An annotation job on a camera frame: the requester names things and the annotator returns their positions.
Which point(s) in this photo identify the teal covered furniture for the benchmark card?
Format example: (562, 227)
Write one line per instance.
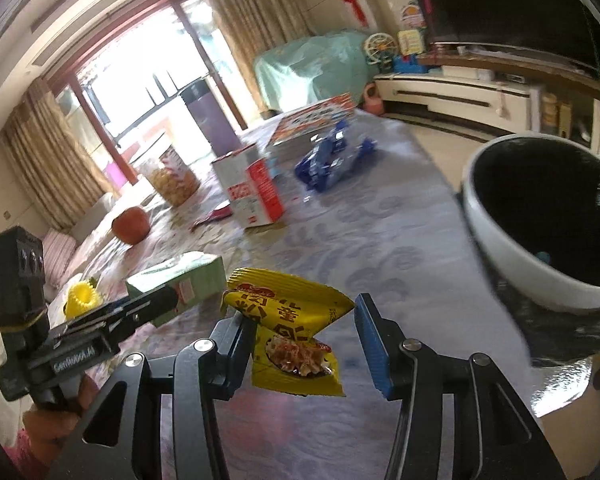
(315, 65)

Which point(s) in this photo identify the black flat television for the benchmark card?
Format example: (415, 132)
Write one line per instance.
(505, 5)

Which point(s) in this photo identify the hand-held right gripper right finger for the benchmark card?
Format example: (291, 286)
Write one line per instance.
(375, 345)

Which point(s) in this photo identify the blue snack packet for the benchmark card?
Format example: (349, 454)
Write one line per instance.
(325, 160)

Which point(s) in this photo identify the sliding glass balcony door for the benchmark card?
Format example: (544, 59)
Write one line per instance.
(130, 85)

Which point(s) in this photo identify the pink sofa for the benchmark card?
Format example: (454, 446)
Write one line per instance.
(90, 215)

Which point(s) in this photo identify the person's left hand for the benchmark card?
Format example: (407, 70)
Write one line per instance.
(45, 430)

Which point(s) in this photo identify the white trash bin black liner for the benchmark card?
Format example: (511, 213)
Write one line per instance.
(495, 245)

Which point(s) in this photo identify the small green box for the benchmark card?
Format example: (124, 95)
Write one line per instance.
(195, 275)

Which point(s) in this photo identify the red apple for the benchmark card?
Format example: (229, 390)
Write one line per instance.
(130, 225)

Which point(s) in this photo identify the blue toy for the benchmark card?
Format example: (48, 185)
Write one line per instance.
(405, 66)

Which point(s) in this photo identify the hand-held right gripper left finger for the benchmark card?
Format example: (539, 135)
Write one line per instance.
(235, 360)

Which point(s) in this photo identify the purple thermos bottle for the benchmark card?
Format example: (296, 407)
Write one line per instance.
(215, 120)

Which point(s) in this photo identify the clear cookie jar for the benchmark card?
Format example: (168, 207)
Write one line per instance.
(172, 180)

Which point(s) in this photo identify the teal plastic wrapper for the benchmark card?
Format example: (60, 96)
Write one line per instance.
(543, 257)

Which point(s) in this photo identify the white television cabinet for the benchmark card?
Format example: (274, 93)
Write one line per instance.
(430, 92)

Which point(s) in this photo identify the ferris wheel toy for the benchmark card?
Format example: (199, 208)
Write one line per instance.
(380, 47)

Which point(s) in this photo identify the red white milk carton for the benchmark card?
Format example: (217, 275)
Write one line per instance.
(260, 190)

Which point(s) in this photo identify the round wooden boxes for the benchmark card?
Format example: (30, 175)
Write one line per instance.
(550, 112)

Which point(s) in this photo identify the yellow snack packet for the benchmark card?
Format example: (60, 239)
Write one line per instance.
(290, 305)

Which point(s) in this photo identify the beige patterned curtain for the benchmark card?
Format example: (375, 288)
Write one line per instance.
(50, 160)
(260, 15)

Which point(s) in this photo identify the yellow ribbed plastic toy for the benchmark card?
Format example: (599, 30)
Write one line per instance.
(82, 300)

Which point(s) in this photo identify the thin green rod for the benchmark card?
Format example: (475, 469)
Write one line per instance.
(592, 35)

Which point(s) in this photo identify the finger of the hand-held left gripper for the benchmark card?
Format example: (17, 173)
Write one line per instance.
(150, 302)

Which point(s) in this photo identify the pink toy kettle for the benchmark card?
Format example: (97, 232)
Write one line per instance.
(375, 102)

